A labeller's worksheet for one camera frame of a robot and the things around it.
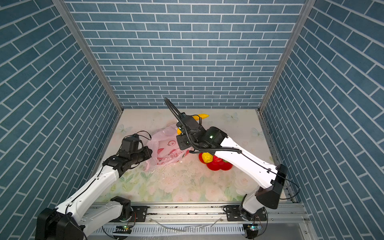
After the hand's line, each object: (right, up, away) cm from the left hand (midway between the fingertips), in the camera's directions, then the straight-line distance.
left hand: (153, 150), depth 83 cm
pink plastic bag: (+4, -2, +16) cm, 16 cm away
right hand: (+16, +9, -14) cm, 23 cm away
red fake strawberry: (+37, -7, +6) cm, 38 cm away
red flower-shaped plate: (+36, -10, +5) cm, 38 cm away
